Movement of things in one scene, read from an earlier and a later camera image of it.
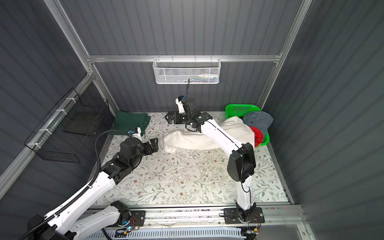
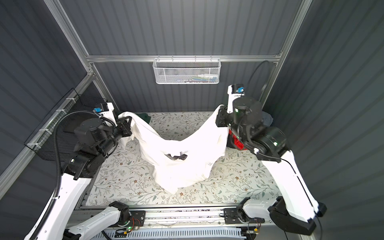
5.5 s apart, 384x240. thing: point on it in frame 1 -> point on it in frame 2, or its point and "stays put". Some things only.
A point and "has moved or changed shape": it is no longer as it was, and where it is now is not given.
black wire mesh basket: [72, 129] stays put
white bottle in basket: [207, 75] stays put
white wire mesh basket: [168, 71] stays put
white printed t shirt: [186, 139] has moved or changed shape
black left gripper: [154, 145] -> [124, 125]
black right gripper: [171, 117] -> [221, 113]
